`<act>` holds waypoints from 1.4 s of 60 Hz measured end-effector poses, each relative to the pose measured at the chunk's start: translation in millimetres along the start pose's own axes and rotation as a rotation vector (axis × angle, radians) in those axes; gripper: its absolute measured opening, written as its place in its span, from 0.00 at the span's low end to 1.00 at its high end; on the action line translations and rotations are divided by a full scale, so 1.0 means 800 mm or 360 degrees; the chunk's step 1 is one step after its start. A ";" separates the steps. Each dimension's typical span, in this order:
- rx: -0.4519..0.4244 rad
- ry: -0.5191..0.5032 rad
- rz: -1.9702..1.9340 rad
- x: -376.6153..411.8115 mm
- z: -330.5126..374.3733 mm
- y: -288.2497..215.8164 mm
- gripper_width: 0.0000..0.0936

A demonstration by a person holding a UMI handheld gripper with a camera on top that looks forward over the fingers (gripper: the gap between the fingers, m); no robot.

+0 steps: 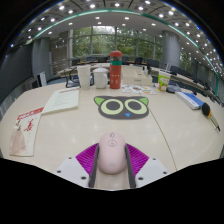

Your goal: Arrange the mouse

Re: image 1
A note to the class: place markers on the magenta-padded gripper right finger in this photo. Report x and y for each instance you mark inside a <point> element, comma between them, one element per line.
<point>137,160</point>

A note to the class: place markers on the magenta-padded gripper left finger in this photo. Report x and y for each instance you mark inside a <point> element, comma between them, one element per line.
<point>87,160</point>

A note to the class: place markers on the pink computer mouse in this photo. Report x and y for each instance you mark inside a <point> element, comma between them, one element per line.
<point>112,156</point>

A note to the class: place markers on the cat-face mouse pad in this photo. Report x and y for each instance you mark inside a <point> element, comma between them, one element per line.
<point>121,107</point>

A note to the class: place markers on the white printed booklet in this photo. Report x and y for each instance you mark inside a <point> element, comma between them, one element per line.
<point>61,100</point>

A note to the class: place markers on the red and white pamphlet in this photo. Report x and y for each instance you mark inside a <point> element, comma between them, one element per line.
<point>26,133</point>

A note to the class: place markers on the colourful sticker sheet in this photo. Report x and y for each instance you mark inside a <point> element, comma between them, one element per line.
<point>138,89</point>

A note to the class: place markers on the black desk microphone unit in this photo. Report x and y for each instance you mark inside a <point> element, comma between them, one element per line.
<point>174,88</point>
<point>71,82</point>

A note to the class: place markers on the blue and white book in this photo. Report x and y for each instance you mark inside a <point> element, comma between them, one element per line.
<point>189,100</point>

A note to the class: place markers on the white lidded teapot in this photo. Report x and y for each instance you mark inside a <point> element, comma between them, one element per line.
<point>100,79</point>

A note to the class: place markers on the beige cardboard box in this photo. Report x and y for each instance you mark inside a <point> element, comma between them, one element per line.
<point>136,78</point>

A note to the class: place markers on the stack of white paper cups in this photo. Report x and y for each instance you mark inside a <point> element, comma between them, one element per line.
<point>84,77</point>

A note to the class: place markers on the green and white paper cup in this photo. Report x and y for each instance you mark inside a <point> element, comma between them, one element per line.
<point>164,81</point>

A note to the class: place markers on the red drink bottle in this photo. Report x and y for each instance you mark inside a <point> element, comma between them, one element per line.
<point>115,71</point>

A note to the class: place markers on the long curved conference desk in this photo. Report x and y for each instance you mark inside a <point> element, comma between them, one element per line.
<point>186,81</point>

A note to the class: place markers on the group of dark office chairs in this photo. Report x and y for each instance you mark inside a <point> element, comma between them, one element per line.
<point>151,63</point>

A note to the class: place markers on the group of ceiling lights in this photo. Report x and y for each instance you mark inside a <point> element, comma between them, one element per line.
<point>116,13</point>

